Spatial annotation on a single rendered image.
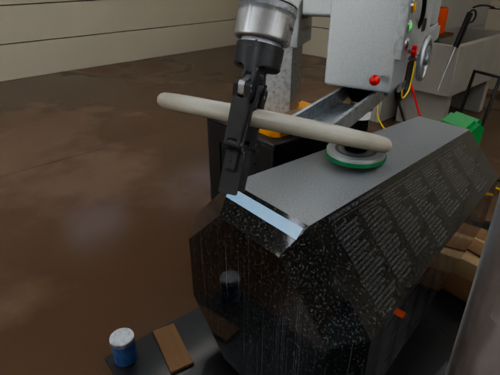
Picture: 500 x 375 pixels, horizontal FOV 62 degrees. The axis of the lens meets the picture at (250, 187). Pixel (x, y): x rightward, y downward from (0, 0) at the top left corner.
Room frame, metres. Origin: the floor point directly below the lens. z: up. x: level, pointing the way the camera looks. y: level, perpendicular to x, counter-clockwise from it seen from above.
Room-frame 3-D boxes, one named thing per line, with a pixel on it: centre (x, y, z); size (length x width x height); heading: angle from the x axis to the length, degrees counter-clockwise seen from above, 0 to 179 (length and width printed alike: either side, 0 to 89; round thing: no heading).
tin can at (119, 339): (1.23, 0.54, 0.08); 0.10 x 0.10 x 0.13
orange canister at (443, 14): (4.58, -1.91, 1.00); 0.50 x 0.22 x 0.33; 132
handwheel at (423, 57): (1.45, -0.55, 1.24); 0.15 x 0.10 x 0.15; 149
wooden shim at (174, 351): (1.28, 0.34, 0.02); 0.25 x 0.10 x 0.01; 29
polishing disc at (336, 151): (1.41, -0.39, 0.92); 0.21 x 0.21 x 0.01
